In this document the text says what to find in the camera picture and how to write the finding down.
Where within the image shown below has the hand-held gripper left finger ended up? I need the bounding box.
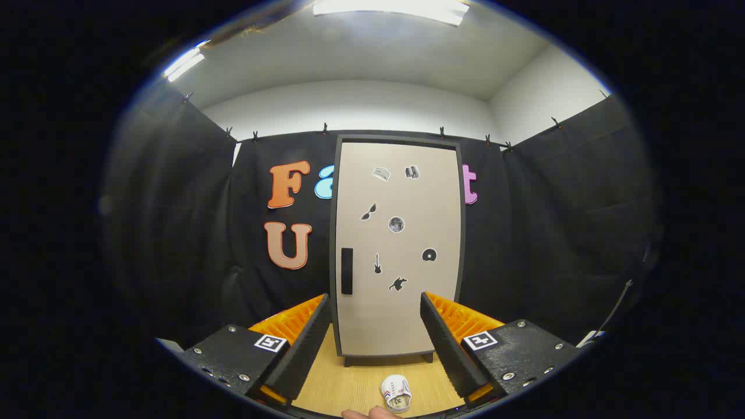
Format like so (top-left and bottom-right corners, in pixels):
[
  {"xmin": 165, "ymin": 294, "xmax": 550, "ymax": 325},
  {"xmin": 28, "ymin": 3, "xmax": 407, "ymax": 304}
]
[{"xmin": 183, "ymin": 293, "xmax": 332, "ymax": 406}]

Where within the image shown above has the black door handle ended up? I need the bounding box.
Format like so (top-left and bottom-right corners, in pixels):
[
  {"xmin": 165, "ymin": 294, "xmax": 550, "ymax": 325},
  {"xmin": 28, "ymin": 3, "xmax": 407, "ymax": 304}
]
[{"xmin": 340, "ymin": 248, "xmax": 354, "ymax": 296}]

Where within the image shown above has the dark grey shoe cabinet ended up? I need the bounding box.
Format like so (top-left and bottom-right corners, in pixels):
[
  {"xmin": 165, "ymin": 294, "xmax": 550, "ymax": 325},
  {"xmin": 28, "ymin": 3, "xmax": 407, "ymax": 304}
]
[{"xmin": 329, "ymin": 134, "xmax": 466, "ymax": 367}]

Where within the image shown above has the white shoe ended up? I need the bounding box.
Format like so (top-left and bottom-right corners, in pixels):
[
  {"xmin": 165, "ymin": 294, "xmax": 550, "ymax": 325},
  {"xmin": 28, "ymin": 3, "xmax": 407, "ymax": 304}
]
[{"xmin": 380, "ymin": 374, "xmax": 413, "ymax": 414}]

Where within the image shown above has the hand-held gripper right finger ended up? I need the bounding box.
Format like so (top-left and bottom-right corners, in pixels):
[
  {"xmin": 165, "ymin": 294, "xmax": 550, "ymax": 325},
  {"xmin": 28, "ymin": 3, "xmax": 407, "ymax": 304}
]
[{"xmin": 420, "ymin": 292, "xmax": 580, "ymax": 406}]

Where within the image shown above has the black backdrop cloth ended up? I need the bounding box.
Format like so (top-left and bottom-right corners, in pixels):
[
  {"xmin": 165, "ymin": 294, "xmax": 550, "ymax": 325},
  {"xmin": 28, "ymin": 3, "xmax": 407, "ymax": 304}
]
[{"xmin": 102, "ymin": 81, "xmax": 664, "ymax": 350}]

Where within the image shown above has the narrow ceiling light strip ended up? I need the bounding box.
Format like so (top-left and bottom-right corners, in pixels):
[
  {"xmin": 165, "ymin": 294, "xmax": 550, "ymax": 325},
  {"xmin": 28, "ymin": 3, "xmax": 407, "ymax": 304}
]
[{"xmin": 163, "ymin": 47, "xmax": 207, "ymax": 82}]

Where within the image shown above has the wide ceiling light panel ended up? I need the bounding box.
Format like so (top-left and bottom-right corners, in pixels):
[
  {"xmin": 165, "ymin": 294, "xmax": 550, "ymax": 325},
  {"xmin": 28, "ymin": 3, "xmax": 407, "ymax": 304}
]
[{"xmin": 313, "ymin": 0, "xmax": 470, "ymax": 27}]

